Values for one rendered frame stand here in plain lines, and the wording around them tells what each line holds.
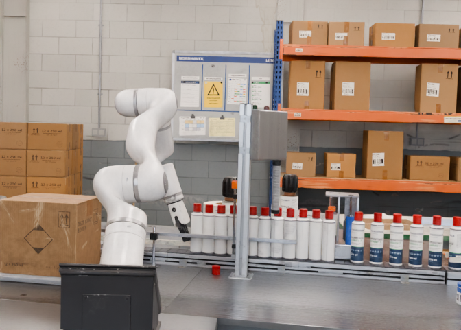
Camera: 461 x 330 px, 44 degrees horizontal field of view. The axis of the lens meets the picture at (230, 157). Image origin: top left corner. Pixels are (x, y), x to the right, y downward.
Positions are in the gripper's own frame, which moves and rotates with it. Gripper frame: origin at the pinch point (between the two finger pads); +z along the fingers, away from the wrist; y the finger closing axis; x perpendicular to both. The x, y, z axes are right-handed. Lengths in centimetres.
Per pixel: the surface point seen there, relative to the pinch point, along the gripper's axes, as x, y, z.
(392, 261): -78, -2, 33
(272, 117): -51, -13, -35
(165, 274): 6.5, -19.8, 9.6
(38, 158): 190, 264, -82
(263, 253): -29.7, -3.1, 15.4
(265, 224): -34.5, -3.0, 4.3
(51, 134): 172, 267, -99
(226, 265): -14.1, -5.0, 15.8
